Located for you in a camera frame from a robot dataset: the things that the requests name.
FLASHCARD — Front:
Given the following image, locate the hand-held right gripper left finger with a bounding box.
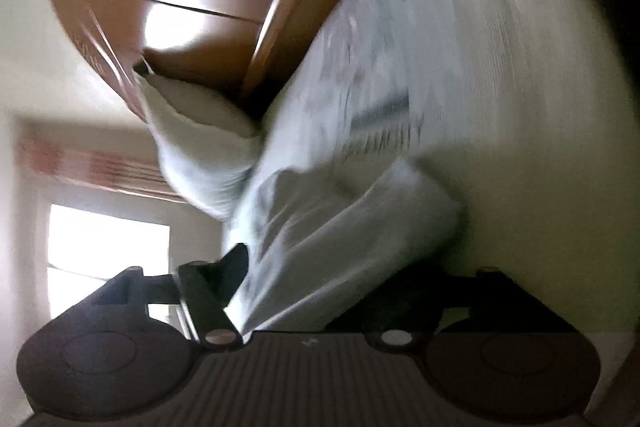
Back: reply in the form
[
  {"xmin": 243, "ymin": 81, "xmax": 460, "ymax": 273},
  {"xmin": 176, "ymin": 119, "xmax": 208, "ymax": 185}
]
[{"xmin": 90, "ymin": 243, "xmax": 251, "ymax": 350}]

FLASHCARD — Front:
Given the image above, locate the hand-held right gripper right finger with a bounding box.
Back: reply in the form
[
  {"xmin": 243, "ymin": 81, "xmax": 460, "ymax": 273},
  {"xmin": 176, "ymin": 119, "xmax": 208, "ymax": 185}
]
[{"xmin": 325, "ymin": 266, "xmax": 581, "ymax": 350}]

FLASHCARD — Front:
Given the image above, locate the pale green printed pillow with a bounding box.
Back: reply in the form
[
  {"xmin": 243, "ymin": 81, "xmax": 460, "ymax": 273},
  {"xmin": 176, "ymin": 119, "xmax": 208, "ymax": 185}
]
[{"xmin": 132, "ymin": 59, "xmax": 266, "ymax": 223}]

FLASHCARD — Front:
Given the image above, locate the window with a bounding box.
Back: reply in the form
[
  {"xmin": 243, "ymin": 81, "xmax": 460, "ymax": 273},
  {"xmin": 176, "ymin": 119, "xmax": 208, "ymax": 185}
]
[{"xmin": 46, "ymin": 202, "xmax": 173, "ymax": 325}]

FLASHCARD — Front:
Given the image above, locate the pink checked curtain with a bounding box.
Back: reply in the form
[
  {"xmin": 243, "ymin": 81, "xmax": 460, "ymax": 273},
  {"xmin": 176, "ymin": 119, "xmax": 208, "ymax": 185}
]
[{"xmin": 17, "ymin": 134, "xmax": 186, "ymax": 202}]

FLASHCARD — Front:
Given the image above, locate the bed with patchwork floral sheet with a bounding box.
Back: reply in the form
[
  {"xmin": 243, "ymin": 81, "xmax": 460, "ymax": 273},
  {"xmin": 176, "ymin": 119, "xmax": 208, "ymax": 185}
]
[{"xmin": 220, "ymin": 0, "xmax": 640, "ymax": 427}]

